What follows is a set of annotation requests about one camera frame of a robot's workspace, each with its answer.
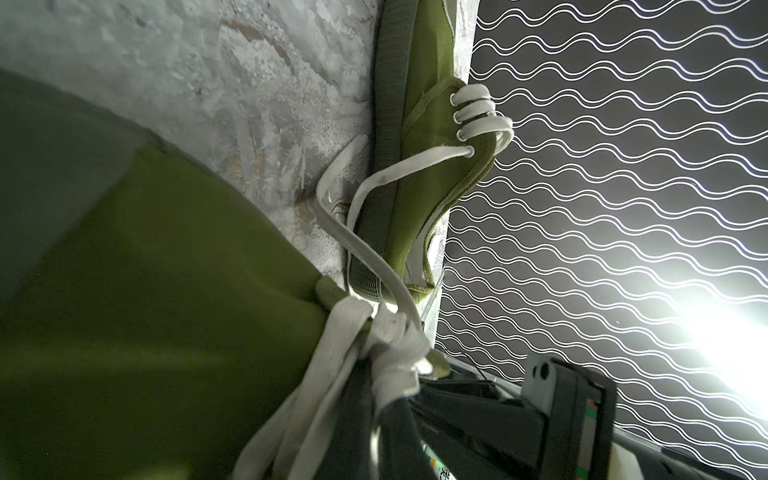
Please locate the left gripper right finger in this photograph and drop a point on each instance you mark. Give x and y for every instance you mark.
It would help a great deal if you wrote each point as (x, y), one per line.
(560, 426)

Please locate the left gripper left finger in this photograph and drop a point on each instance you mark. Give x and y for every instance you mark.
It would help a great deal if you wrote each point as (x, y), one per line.
(369, 446)

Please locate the olive green shoe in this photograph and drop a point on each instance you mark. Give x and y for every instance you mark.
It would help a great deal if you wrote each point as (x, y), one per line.
(154, 323)
(435, 138)

